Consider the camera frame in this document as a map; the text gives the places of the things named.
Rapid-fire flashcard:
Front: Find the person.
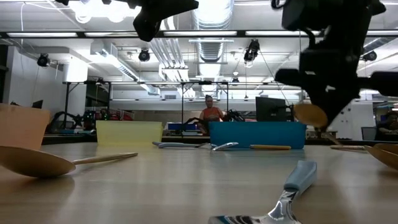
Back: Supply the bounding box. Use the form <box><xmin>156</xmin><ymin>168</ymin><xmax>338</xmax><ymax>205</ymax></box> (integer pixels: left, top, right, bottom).
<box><xmin>374</xmin><ymin>110</ymin><xmax>398</xmax><ymax>141</ymax></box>
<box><xmin>198</xmin><ymin>95</ymin><xmax>225</xmax><ymax>123</ymax></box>

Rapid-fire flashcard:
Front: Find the yellow plastic bin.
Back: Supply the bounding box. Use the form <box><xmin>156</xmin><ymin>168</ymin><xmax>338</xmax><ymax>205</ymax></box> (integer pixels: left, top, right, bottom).
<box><xmin>95</xmin><ymin>120</ymin><xmax>164</xmax><ymax>146</ymax></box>

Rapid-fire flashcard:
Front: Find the teal plastic bin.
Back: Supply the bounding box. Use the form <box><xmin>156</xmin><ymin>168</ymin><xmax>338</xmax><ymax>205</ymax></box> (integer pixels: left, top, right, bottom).
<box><xmin>208</xmin><ymin>121</ymin><xmax>308</xmax><ymax>150</ymax></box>

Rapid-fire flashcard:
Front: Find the black computer monitor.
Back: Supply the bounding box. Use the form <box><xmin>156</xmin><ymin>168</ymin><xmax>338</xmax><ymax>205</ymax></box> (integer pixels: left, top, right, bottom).
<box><xmin>255</xmin><ymin>96</ymin><xmax>295</xmax><ymax>123</ymax></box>

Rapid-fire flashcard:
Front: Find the white ceiling air unit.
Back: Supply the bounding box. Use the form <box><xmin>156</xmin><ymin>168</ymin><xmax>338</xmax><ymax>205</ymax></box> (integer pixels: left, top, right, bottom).
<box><xmin>63</xmin><ymin>58</ymin><xmax>89</xmax><ymax>83</ymax></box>

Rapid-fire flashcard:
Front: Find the black aluminium table frame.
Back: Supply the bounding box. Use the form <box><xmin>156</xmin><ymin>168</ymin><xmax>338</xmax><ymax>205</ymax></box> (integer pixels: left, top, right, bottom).
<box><xmin>42</xmin><ymin>133</ymin><xmax>398</xmax><ymax>147</ymax></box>

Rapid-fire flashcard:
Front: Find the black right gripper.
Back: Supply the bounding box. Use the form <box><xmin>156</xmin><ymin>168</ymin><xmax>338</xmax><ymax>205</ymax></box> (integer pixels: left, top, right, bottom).
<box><xmin>275</xmin><ymin>0</ymin><xmax>398</xmax><ymax>124</ymax></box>

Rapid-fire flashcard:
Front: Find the white pillar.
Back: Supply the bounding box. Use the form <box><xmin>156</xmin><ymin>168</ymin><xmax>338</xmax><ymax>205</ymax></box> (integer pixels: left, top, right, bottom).
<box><xmin>329</xmin><ymin>99</ymin><xmax>354</xmax><ymax>141</ymax></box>

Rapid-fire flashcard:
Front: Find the blue background bin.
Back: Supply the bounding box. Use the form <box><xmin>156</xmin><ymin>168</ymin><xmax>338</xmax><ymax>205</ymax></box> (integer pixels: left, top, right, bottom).
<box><xmin>167</xmin><ymin>122</ymin><xmax>200</xmax><ymax>131</ymax></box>

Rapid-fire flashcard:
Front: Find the orange plastic bin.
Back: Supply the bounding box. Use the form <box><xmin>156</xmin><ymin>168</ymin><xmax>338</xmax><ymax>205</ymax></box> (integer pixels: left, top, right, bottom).
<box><xmin>0</xmin><ymin>103</ymin><xmax>52</xmax><ymax>151</ymax></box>

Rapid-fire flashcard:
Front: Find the tan-handled silver spoon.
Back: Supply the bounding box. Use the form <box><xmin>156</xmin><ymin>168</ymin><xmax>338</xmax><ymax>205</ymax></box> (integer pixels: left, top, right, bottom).
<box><xmin>329</xmin><ymin>144</ymin><xmax>368</xmax><ymax>153</ymax></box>

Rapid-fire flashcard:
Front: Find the black background rig frame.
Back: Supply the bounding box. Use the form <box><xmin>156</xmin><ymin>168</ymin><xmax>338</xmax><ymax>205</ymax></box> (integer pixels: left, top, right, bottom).
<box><xmin>63</xmin><ymin>80</ymin><xmax>230</xmax><ymax>138</ymax></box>

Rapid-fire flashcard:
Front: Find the gray office chair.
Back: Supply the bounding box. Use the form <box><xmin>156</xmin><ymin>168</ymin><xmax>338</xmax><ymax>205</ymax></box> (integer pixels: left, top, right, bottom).
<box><xmin>360</xmin><ymin>126</ymin><xmax>377</xmax><ymax>141</ymax></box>

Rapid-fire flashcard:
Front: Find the black overhead light bar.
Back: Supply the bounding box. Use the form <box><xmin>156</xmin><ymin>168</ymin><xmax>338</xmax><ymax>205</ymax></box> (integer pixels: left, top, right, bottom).
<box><xmin>0</xmin><ymin>29</ymin><xmax>398</xmax><ymax>39</ymax></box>

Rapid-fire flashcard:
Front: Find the black background equipment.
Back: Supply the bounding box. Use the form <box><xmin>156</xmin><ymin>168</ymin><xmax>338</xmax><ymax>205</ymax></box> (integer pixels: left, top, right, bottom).
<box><xmin>226</xmin><ymin>109</ymin><xmax>246</xmax><ymax>122</ymax></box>

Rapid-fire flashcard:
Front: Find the silver round ceiling duct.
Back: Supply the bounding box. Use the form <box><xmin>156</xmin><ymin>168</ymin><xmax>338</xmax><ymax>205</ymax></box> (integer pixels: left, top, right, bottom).
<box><xmin>190</xmin><ymin>0</ymin><xmax>234</xmax><ymax>63</ymax></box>

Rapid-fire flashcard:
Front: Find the orange-handled silver spoon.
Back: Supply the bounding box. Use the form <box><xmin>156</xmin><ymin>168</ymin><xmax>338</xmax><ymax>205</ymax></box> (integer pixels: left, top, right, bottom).
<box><xmin>212</xmin><ymin>141</ymin><xmax>292</xmax><ymax>152</ymax></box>

